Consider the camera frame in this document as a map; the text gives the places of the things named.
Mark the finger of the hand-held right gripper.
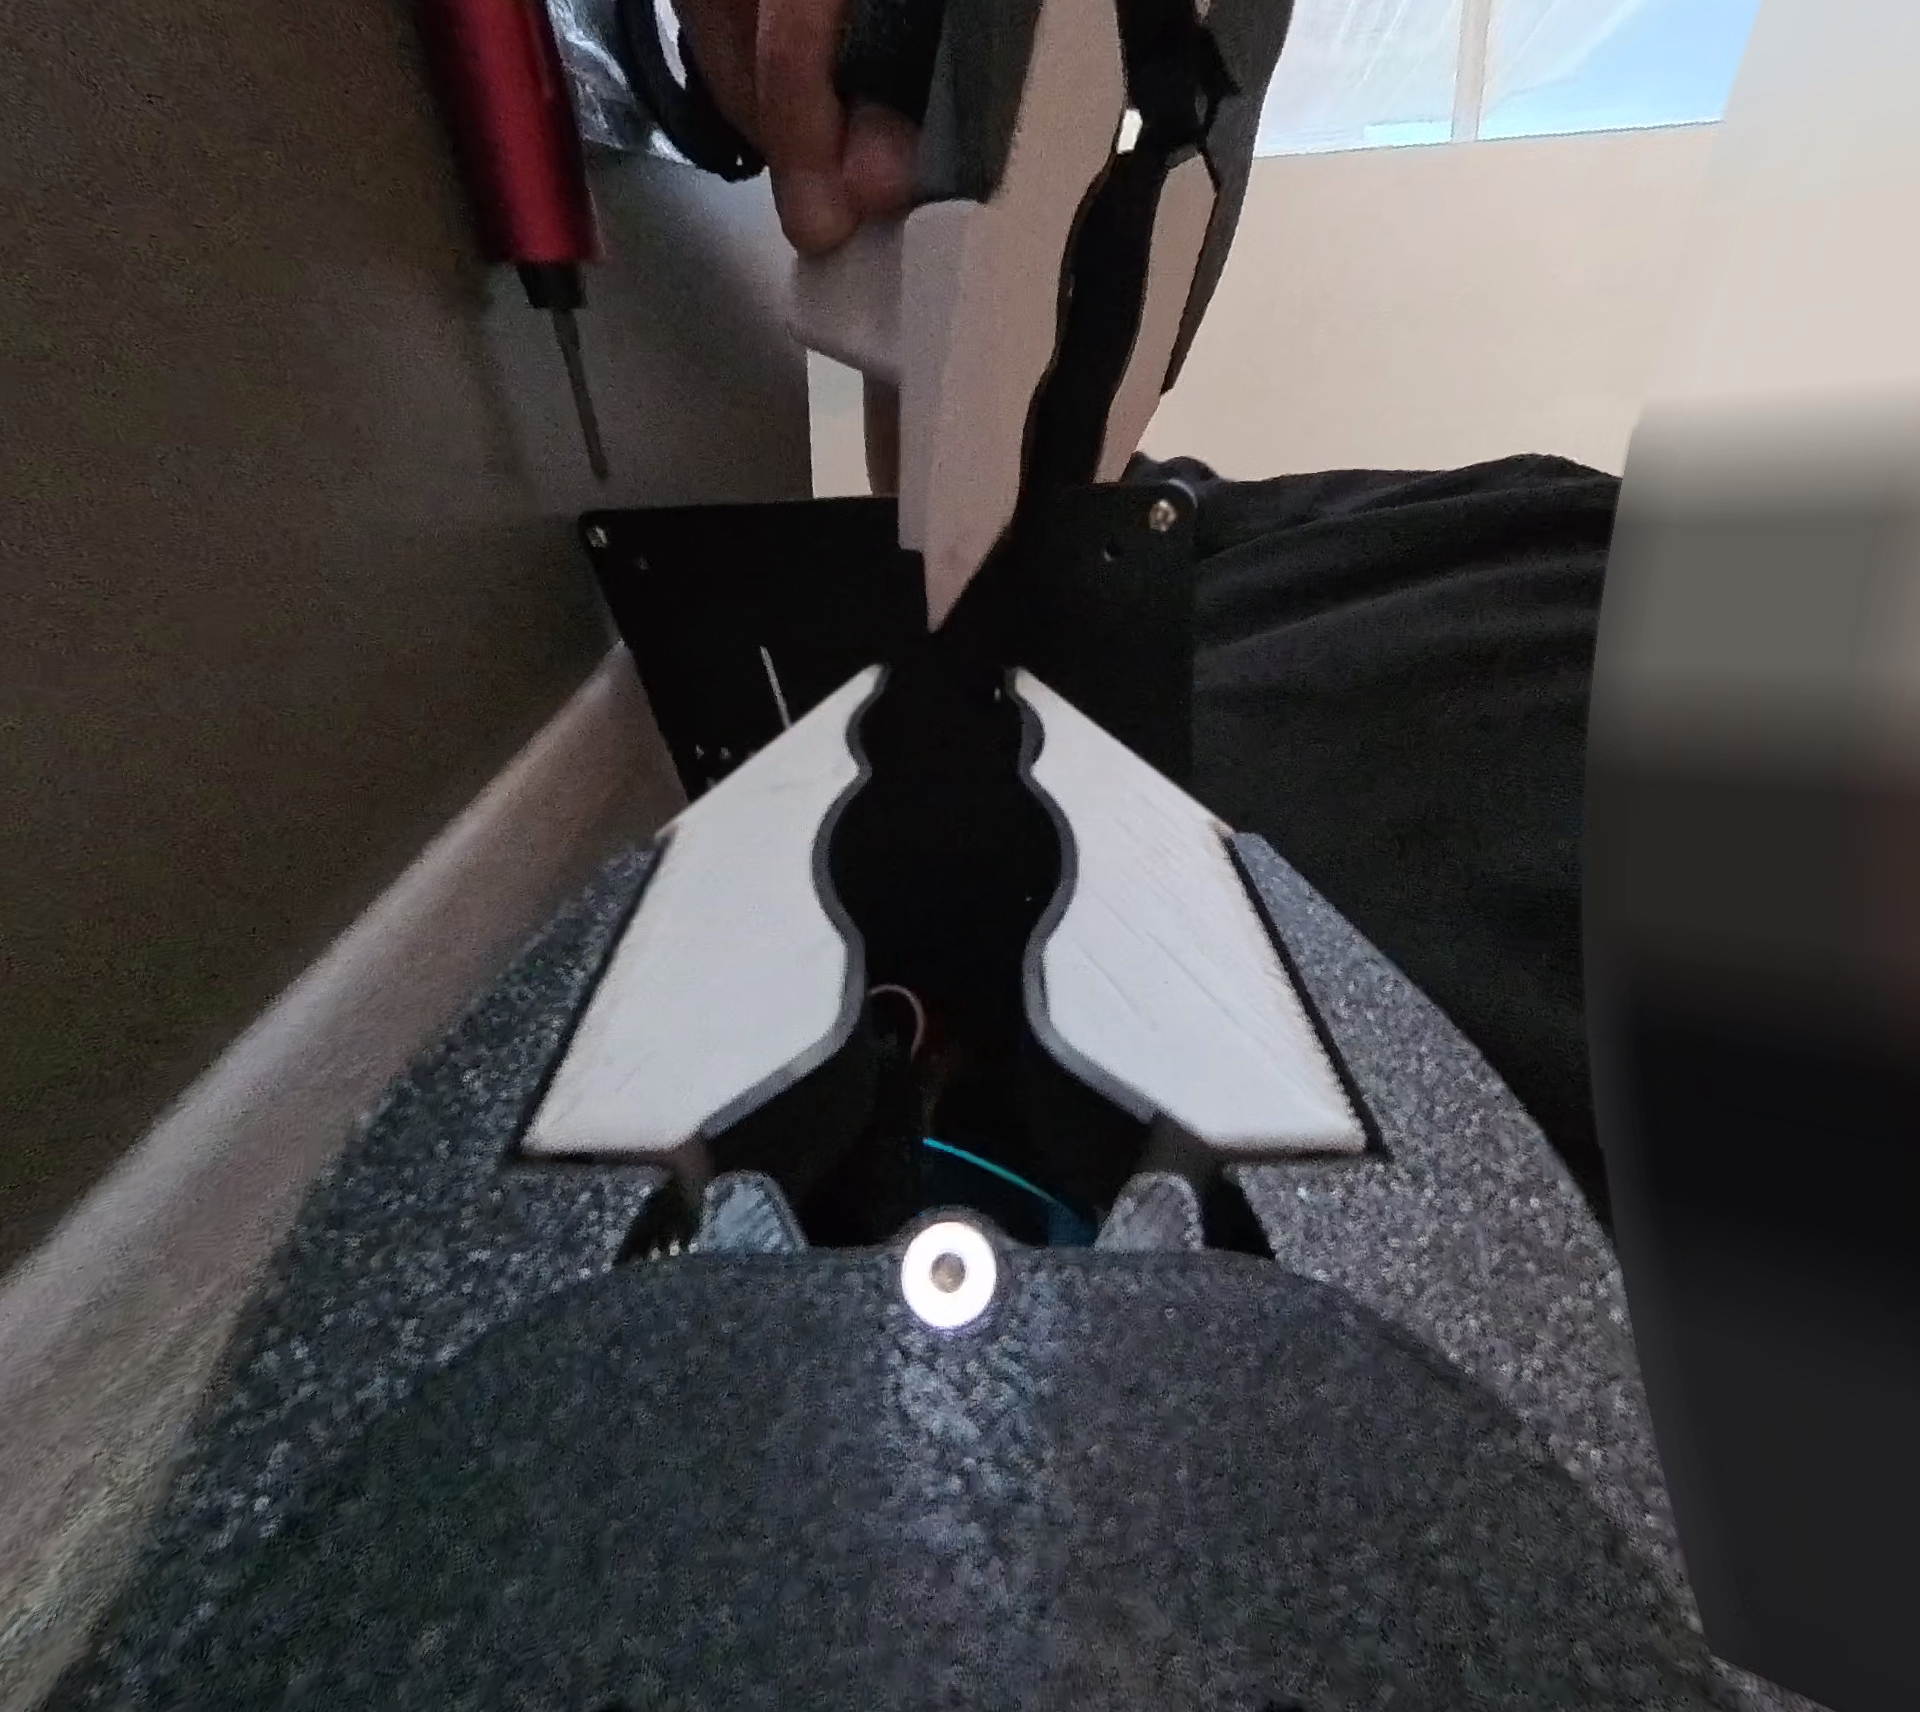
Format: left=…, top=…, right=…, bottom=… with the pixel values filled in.
left=898, top=0, right=1132, bottom=633
left=1100, top=143, right=1224, bottom=488

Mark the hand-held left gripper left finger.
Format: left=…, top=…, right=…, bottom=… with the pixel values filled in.
left=521, top=665, right=888, bottom=1163

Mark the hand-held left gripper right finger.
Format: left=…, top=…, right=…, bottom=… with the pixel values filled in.
left=1007, top=665, right=1375, bottom=1161

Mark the blue hobby robot arm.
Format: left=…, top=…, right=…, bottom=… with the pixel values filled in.
left=577, top=476, right=1203, bottom=1242

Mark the white foam sheet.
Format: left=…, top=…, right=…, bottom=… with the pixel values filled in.
left=0, top=648, right=691, bottom=1624

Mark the red screwdriver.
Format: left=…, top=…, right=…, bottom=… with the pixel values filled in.
left=367, top=0, right=616, bottom=486

